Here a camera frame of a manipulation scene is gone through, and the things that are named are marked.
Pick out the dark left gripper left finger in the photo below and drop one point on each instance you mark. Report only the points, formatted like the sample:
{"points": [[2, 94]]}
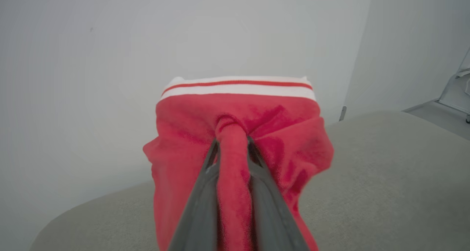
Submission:
{"points": [[198, 214]]}

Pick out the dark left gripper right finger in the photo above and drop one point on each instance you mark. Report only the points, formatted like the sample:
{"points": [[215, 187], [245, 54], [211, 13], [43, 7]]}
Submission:
{"points": [[270, 214]]}

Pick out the red and white jersey shirt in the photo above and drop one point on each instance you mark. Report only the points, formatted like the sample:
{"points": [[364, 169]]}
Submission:
{"points": [[183, 151]]}

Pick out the white metal rolling rack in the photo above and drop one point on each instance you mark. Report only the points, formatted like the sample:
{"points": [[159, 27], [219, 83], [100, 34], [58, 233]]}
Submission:
{"points": [[453, 93]]}

